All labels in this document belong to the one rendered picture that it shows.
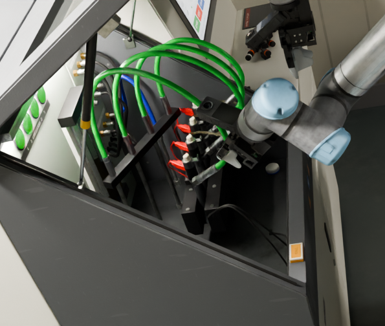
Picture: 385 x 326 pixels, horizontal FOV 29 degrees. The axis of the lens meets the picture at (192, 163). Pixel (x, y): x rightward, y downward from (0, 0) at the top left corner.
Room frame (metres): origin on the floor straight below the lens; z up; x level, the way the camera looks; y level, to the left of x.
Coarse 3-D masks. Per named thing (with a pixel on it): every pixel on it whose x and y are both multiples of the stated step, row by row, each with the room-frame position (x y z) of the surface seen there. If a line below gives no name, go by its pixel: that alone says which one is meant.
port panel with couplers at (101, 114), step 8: (72, 56) 1.83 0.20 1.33; (80, 56) 1.88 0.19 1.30; (72, 64) 1.81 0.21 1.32; (80, 64) 1.83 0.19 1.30; (72, 72) 1.79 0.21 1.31; (80, 72) 1.79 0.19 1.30; (72, 80) 1.78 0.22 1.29; (80, 80) 1.82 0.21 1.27; (96, 88) 1.88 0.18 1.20; (96, 96) 1.83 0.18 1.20; (96, 104) 1.79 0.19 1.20; (96, 112) 1.83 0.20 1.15; (104, 112) 1.88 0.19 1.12; (112, 112) 1.88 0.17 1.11; (96, 120) 1.81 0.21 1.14; (104, 120) 1.86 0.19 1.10; (104, 128) 1.84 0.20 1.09; (112, 128) 1.89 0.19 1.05; (104, 136) 1.82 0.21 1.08
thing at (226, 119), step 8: (208, 96) 1.34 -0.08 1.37; (200, 104) 1.33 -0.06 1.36; (208, 104) 1.31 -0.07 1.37; (216, 104) 1.31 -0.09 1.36; (224, 104) 1.30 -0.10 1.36; (200, 112) 1.31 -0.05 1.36; (208, 112) 1.30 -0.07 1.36; (216, 112) 1.29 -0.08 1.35; (224, 112) 1.29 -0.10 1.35; (232, 112) 1.28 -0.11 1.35; (240, 112) 1.27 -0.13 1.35; (208, 120) 1.30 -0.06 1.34; (216, 120) 1.28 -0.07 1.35; (224, 120) 1.27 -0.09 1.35; (232, 120) 1.26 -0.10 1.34; (224, 128) 1.27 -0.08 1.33; (232, 128) 1.25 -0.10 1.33
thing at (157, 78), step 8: (104, 72) 1.51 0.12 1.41; (112, 72) 1.49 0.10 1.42; (120, 72) 1.48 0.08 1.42; (128, 72) 1.46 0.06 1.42; (136, 72) 1.45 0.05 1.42; (144, 72) 1.44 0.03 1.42; (96, 80) 1.53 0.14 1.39; (160, 80) 1.42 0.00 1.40; (168, 80) 1.41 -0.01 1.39; (176, 88) 1.39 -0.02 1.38; (184, 96) 1.38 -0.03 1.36; (192, 96) 1.38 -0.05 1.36; (96, 128) 1.58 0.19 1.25; (96, 136) 1.58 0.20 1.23; (224, 136) 1.34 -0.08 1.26; (104, 152) 1.58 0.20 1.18; (104, 160) 1.58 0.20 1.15; (224, 160) 1.35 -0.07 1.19
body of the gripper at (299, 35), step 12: (300, 0) 1.52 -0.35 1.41; (288, 12) 1.53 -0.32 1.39; (300, 12) 1.52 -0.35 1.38; (312, 12) 1.56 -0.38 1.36; (288, 24) 1.54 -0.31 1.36; (300, 24) 1.52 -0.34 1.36; (312, 24) 1.50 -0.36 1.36; (288, 36) 1.52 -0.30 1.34; (300, 36) 1.52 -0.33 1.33; (312, 36) 1.51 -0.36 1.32
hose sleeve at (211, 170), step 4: (208, 168) 1.39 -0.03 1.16; (212, 168) 1.38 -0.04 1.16; (216, 168) 1.37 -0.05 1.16; (204, 172) 1.40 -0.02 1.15; (208, 172) 1.39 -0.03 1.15; (212, 172) 1.38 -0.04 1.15; (216, 172) 1.38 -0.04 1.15; (200, 176) 1.41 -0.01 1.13; (204, 176) 1.39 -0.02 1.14; (208, 176) 1.39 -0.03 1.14; (200, 180) 1.41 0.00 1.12
